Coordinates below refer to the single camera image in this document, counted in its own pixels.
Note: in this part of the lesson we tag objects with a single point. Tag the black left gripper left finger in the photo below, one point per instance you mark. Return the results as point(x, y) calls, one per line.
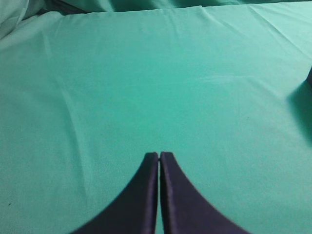
point(134, 210)

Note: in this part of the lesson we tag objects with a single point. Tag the green table cloth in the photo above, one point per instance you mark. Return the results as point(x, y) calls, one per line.
point(84, 97)

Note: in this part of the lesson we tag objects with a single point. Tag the dark object at right edge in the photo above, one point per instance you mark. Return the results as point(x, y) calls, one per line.
point(309, 77)

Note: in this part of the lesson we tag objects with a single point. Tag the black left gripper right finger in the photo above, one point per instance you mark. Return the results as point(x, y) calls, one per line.
point(184, 210)

